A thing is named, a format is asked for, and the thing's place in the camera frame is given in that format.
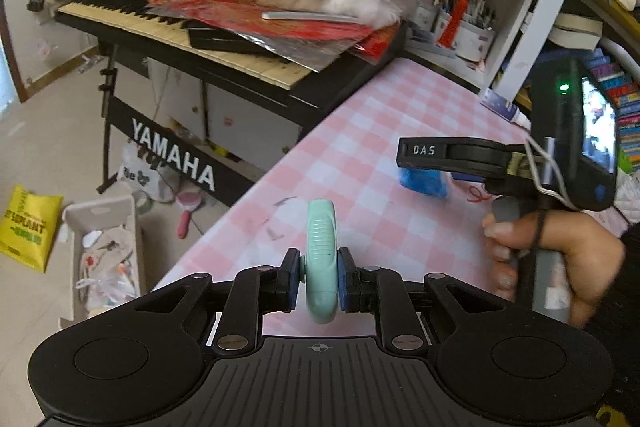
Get yellow plastic bag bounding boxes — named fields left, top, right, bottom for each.
left=0, top=185, right=63, bottom=273

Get pink checkered tablecloth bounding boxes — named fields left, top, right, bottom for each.
left=154, top=56, right=632, bottom=338

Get row of colourful books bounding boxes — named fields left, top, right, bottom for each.
left=585, top=48, right=640, bottom=173

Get small spray bottle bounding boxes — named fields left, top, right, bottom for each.
left=480, top=88, right=532, bottom=131

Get person's right hand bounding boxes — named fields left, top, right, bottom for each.
left=482, top=210, right=625, bottom=327

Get white pen holder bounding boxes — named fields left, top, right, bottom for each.
left=451, top=20, right=495, bottom=63

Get keyboard stand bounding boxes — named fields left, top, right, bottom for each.
left=96, top=43, right=254, bottom=207

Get red foil papers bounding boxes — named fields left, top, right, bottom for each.
left=150, top=0, right=400, bottom=72

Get white floor storage bin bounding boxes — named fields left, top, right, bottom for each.
left=58, top=195, right=146, bottom=329

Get mint green device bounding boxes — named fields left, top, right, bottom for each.
left=304, top=199, right=338, bottom=324

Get black Yamaha keyboard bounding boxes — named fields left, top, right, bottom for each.
left=55, top=0, right=407, bottom=131

